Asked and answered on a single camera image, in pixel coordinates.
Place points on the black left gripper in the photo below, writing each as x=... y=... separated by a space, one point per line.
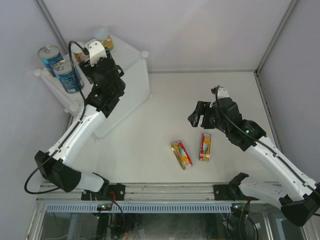
x=87 y=69

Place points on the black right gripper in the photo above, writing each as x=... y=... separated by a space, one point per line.
x=200 y=109

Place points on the pink portrait labelled can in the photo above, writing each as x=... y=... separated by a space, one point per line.
x=78 y=53

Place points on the dark blue tall can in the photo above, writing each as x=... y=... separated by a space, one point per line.
x=63 y=71

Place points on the green can with plastic lid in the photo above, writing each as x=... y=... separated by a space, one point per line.
x=103 y=36

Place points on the light blue labelled can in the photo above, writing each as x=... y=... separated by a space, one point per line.
x=50 y=55

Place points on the red sardine tin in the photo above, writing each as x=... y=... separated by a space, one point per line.
x=181 y=155
x=205 y=147

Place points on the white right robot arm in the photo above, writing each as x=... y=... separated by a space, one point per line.
x=297 y=196

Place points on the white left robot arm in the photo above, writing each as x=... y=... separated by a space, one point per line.
x=56 y=165

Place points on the white plastic cube cabinet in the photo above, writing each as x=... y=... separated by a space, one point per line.
x=137 y=86

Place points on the right controller circuit board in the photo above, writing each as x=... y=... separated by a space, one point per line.
x=238 y=206

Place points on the controller circuit board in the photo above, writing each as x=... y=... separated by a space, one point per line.
x=105 y=207
x=238 y=206

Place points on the left controller circuit board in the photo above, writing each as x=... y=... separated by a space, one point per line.
x=105 y=207

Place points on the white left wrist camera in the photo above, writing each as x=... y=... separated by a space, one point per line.
x=96 y=51

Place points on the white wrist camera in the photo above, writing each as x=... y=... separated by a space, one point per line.
x=220 y=92
x=96 y=51

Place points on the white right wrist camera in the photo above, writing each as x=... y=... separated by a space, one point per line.
x=220 y=92

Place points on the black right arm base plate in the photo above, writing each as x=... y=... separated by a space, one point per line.
x=225 y=192

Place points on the aluminium frame rail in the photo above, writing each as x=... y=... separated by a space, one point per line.
x=149 y=192

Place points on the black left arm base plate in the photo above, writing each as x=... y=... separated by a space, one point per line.
x=110 y=192

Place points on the slotted grey cable duct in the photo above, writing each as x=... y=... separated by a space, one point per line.
x=141 y=208

